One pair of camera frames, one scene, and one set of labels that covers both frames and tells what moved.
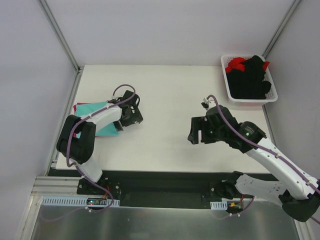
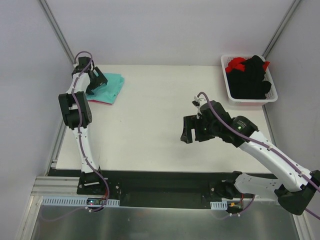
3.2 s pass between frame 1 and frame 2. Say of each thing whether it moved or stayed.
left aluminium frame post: stayed
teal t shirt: moved
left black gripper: moved
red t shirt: stayed
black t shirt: stayed
